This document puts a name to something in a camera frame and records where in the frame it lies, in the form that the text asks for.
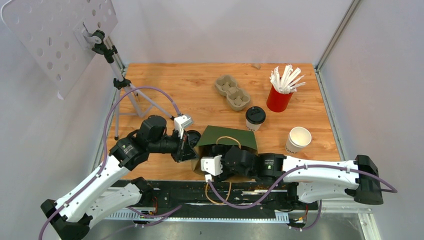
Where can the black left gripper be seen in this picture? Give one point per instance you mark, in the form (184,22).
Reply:
(188,152)

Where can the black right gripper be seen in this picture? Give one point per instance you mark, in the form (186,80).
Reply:
(225,174)

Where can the green paper bag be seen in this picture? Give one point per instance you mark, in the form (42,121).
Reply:
(221,136)

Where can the white paper coffee cup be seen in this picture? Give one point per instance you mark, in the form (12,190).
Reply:
(252,126)

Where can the black coffee cup lid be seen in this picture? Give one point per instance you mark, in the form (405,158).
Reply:
(255,115)

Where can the cardboard cup carrier stack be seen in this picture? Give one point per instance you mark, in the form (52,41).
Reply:
(236,97)

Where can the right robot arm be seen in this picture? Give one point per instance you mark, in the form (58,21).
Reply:
(314,180)

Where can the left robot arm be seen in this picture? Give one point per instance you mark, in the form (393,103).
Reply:
(73,215)

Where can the white paper cup stack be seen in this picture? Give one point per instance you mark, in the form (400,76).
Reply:
(298,138)

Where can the red cylindrical straw holder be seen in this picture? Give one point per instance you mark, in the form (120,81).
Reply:
(278,102)

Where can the wrapped white straws bundle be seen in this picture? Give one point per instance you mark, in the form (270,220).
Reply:
(287,81)

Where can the white tripod stand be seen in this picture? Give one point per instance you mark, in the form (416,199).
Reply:
(120,82)

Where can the white perforated board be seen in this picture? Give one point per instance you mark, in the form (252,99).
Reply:
(60,34)

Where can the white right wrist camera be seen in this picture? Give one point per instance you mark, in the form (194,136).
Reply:
(211,166)

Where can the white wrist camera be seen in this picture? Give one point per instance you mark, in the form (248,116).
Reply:
(211,166)
(181,122)

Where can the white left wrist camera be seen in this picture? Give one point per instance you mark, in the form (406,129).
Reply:
(181,122)

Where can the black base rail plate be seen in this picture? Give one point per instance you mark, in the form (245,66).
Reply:
(190,197)

